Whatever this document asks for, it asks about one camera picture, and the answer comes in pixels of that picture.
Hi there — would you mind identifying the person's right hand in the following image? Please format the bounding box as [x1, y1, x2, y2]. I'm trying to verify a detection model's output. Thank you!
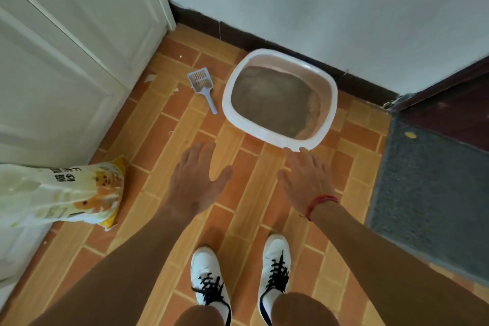
[277, 147, 339, 220]

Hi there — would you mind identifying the person's left hand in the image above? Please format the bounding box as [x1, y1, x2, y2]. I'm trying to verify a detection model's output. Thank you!
[166, 141, 233, 220]

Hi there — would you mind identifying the white pink cat litter box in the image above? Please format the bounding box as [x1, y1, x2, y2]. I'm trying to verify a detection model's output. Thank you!
[222, 48, 339, 151]

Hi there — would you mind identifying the grey cat litter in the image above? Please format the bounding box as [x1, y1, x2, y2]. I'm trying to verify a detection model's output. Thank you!
[231, 66, 322, 140]

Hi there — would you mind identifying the grey plastic litter scoop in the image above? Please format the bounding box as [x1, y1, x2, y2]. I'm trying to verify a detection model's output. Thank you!
[187, 67, 219, 116]

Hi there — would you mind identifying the white yellow cat litter bag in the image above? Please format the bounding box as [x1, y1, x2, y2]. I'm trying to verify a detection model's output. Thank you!
[0, 155, 127, 232]

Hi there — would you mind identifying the person's right forearm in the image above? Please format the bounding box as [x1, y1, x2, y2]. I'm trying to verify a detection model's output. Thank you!
[311, 203, 489, 326]

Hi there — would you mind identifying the person's left forearm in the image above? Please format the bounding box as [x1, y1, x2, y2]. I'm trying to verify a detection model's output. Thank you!
[30, 207, 192, 326]

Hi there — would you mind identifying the person's white right sneaker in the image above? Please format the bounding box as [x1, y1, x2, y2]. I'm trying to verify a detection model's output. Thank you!
[258, 234, 292, 326]

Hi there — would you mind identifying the person's white sneaker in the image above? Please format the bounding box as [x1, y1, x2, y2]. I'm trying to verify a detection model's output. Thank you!
[258, 234, 292, 326]
[190, 247, 233, 326]

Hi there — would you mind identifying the person's white left sneaker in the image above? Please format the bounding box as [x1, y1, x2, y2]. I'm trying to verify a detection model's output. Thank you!
[190, 247, 233, 326]

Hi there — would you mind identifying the person's right leg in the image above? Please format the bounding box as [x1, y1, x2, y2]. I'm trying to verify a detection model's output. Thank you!
[269, 292, 341, 326]

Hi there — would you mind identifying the person's leg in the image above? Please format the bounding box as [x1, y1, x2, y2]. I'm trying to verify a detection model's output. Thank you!
[269, 292, 341, 326]
[174, 305, 227, 326]

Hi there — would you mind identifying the person's left leg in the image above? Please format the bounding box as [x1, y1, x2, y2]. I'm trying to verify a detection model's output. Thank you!
[174, 305, 227, 326]

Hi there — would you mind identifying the dark brown door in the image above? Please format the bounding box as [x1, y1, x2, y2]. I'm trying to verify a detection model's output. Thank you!
[389, 55, 489, 153]

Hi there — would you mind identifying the white panel cabinet door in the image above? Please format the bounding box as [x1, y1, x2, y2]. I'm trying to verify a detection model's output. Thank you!
[0, 0, 129, 170]
[0, 0, 171, 90]

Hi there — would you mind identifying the white wooden cabinet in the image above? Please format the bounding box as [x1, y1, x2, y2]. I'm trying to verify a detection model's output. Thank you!
[0, 0, 177, 292]

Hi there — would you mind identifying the red string bracelet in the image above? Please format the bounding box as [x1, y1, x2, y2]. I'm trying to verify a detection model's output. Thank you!
[305, 194, 341, 222]

